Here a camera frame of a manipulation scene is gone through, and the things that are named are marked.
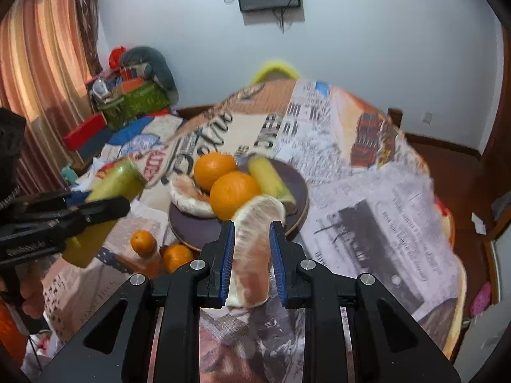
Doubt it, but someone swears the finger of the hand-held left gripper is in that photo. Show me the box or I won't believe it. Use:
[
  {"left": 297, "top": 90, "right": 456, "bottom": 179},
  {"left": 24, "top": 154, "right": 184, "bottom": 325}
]
[
  {"left": 0, "top": 196, "right": 132, "bottom": 266},
  {"left": 16, "top": 189, "right": 92, "bottom": 210}
]

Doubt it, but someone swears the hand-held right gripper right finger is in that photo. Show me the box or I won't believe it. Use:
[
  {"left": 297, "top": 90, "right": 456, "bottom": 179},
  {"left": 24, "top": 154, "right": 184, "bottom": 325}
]
[{"left": 268, "top": 220, "right": 474, "bottom": 383}]

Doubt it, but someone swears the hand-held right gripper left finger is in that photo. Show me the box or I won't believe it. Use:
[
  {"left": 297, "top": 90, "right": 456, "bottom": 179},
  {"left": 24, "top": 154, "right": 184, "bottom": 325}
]
[{"left": 38, "top": 220, "right": 237, "bottom": 383}]

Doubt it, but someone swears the pomelo segment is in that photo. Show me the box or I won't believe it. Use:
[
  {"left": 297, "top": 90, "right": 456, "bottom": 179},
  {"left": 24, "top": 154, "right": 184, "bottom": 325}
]
[
  {"left": 168, "top": 175, "right": 214, "bottom": 219},
  {"left": 225, "top": 195, "right": 288, "bottom": 310}
]

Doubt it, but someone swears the plain orange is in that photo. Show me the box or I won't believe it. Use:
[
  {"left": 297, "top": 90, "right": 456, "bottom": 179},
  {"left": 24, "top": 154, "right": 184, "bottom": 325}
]
[{"left": 209, "top": 171, "right": 262, "bottom": 222}]

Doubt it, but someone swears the dark purple plate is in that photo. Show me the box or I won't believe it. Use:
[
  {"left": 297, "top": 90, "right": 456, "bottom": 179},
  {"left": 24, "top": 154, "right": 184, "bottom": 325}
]
[{"left": 168, "top": 157, "right": 310, "bottom": 253}]

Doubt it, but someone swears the orange with sticker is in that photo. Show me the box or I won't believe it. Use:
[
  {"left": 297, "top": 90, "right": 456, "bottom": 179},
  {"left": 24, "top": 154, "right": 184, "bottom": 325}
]
[{"left": 193, "top": 152, "right": 239, "bottom": 192}]

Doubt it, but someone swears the person's left hand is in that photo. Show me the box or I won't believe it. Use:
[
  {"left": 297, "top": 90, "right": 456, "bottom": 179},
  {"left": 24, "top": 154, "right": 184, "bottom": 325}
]
[{"left": 19, "top": 268, "right": 46, "bottom": 320}]

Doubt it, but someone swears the small tangerine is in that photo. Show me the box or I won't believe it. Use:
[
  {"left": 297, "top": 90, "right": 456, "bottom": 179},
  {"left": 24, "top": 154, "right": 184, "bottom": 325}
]
[
  {"left": 130, "top": 229, "right": 157, "bottom": 257},
  {"left": 162, "top": 243, "right": 195, "bottom": 274}
]

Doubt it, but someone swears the red box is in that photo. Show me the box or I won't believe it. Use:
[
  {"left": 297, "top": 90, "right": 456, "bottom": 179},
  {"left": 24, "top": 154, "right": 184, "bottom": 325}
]
[{"left": 63, "top": 114, "right": 108, "bottom": 150}]

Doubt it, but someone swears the clutter pile on side table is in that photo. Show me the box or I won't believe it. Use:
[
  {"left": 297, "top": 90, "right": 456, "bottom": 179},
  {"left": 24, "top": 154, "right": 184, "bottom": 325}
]
[{"left": 78, "top": 114, "right": 186, "bottom": 168}]

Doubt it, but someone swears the newspaper print tablecloth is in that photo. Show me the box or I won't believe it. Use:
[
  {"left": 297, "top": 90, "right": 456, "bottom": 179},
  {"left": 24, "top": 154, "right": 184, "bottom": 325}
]
[{"left": 40, "top": 78, "right": 468, "bottom": 383}]

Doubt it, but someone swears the orange striped curtain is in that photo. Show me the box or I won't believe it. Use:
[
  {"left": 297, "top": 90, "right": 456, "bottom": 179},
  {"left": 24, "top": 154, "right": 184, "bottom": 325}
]
[{"left": 0, "top": 0, "right": 102, "bottom": 192}]

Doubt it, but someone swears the green storage bag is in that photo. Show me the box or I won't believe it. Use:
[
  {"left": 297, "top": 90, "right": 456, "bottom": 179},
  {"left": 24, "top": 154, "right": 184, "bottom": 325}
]
[{"left": 96, "top": 82, "right": 170, "bottom": 130}]

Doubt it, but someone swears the grey pillow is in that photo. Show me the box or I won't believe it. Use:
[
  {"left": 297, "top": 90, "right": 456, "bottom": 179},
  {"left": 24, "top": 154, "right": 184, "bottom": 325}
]
[{"left": 120, "top": 46, "right": 178, "bottom": 92}]

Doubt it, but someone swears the wooden bedpost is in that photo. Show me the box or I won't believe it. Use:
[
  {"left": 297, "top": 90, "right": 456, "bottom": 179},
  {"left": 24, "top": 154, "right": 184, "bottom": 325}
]
[{"left": 387, "top": 108, "right": 404, "bottom": 132}]

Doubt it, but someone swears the pink slipper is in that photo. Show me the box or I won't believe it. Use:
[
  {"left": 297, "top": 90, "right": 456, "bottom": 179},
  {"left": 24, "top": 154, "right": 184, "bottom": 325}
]
[{"left": 470, "top": 281, "right": 492, "bottom": 317}]

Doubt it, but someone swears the black cable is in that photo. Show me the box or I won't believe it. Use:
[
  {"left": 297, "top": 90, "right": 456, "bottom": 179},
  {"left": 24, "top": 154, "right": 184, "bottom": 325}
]
[{"left": 273, "top": 6, "right": 297, "bottom": 33}]

